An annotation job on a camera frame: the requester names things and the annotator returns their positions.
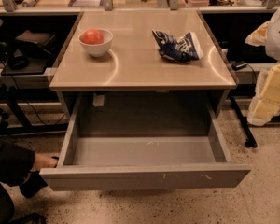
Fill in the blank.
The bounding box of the grey metal top drawer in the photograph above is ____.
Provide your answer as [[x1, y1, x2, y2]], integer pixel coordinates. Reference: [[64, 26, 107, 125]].
[[41, 93, 251, 190]]

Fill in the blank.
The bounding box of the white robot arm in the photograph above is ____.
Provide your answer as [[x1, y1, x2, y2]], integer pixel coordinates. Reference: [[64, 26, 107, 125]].
[[245, 8, 280, 126]]

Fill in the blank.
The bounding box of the grey cabinet with tan top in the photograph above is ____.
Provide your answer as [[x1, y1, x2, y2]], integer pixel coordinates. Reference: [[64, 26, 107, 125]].
[[49, 9, 240, 120]]

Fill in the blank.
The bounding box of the black power adapter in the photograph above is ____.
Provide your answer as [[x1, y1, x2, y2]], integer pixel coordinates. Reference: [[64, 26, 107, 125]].
[[231, 61, 248, 71]]

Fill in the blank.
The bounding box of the black desk leg right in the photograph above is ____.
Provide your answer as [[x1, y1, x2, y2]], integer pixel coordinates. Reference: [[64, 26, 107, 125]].
[[230, 97, 258, 148]]

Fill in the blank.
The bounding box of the blue crumpled chip bag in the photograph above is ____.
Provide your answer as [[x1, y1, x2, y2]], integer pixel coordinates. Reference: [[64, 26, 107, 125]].
[[152, 30, 203, 63]]

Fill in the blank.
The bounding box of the white ceramic bowl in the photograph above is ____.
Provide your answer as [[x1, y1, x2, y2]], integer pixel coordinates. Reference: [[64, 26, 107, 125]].
[[78, 29, 113, 57]]

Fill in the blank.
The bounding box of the red apple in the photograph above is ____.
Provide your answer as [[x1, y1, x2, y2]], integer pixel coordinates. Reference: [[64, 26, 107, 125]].
[[80, 29, 104, 45]]

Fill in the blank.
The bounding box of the dark box on shelf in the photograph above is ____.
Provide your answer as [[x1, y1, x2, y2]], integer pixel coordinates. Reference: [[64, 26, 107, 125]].
[[15, 30, 56, 58]]

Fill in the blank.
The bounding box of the person in black clothes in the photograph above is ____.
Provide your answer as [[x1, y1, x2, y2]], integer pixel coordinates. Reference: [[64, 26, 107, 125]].
[[0, 139, 59, 224]]

